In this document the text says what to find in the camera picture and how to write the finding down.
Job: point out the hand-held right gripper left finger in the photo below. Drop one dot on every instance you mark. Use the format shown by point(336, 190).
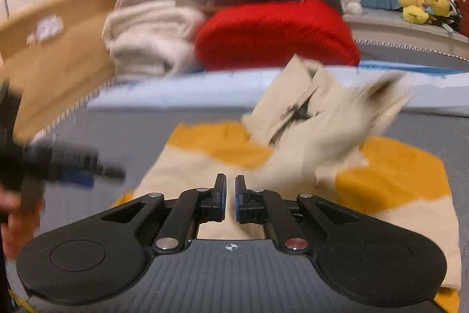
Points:
point(222, 199)

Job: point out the folded red blanket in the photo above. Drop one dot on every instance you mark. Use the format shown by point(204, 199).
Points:
point(278, 34)

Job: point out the light blue bed sheet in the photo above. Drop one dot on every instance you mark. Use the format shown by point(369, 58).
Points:
point(176, 91)

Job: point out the yellow plush toys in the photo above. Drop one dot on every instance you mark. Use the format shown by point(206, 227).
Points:
point(425, 3)

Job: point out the beige cloth with black print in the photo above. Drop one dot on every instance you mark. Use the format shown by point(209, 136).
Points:
point(322, 137)

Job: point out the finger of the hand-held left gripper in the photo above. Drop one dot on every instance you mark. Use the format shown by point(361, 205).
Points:
point(73, 161)

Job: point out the white crumpled paper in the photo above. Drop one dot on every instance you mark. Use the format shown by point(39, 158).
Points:
point(45, 29)

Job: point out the person's left hand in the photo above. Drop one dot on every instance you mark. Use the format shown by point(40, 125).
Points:
point(10, 203)

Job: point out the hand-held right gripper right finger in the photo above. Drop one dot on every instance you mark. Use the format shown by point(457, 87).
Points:
point(238, 201)

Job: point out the folded cream blanket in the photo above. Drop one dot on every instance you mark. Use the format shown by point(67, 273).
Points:
point(146, 38)

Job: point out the beige bed headboard ledge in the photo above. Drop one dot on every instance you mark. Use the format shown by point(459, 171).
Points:
point(399, 32)

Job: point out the cream and mustard jacket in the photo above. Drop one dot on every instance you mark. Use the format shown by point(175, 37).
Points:
point(384, 184)

